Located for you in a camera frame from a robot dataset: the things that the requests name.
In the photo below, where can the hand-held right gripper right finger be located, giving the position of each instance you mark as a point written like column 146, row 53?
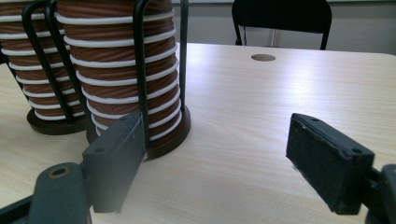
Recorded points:
column 323, row 168

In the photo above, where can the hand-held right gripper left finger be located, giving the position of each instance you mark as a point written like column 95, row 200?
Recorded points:
column 112, row 161

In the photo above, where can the stack of brown paper cups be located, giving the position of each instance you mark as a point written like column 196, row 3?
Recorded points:
column 118, row 53
column 31, row 74

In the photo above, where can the black chair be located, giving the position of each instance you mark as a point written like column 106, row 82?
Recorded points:
column 280, row 15

